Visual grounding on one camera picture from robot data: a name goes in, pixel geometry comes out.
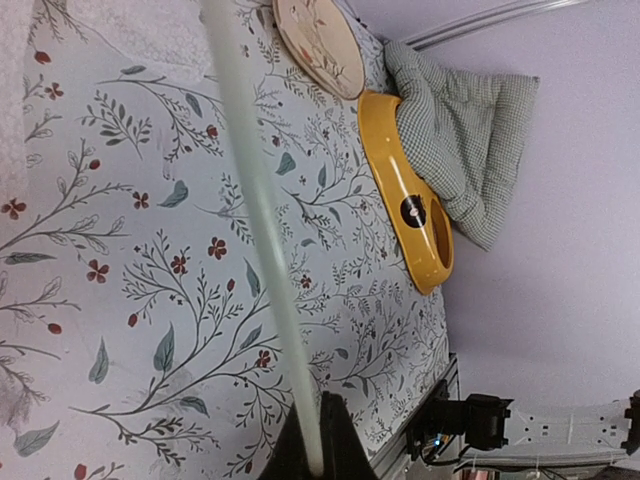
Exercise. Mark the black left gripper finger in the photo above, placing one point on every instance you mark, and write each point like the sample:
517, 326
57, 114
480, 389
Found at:
343, 454

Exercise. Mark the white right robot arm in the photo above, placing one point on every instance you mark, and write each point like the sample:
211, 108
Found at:
543, 439

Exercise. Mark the yellow double pet bowl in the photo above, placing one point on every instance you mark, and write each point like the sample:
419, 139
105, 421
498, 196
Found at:
421, 225

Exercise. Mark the floral table mat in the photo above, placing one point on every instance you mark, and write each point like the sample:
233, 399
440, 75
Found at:
137, 340

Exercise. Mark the green checked cushion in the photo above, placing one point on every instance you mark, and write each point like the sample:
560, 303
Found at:
464, 134

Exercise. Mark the round wooden floral plate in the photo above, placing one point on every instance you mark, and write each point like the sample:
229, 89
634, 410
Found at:
320, 39

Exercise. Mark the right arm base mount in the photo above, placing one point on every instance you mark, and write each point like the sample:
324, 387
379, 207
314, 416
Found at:
480, 420

